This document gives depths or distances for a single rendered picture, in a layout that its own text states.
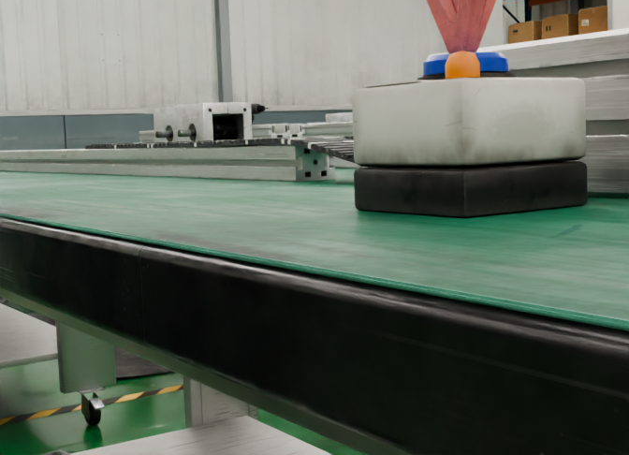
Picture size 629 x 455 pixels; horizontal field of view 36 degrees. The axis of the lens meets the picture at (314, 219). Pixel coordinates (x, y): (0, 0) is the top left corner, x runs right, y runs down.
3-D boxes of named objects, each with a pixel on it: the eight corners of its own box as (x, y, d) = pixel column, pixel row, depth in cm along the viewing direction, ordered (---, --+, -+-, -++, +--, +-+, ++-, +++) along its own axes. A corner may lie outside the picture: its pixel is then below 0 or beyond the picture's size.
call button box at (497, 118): (352, 211, 47) (347, 81, 47) (494, 197, 53) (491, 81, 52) (464, 219, 41) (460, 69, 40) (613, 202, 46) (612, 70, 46)
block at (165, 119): (143, 161, 173) (140, 109, 172) (198, 158, 180) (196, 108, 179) (169, 161, 165) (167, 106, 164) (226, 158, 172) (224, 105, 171)
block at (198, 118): (166, 162, 163) (162, 106, 162) (225, 159, 169) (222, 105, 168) (192, 162, 154) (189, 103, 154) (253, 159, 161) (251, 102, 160)
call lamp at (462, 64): (438, 79, 42) (437, 51, 42) (463, 79, 43) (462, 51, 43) (461, 77, 41) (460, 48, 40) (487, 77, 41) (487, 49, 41)
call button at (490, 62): (406, 98, 46) (405, 56, 46) (467, 97, 49) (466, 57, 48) (463, 94, 43) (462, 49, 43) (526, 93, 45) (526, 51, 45)
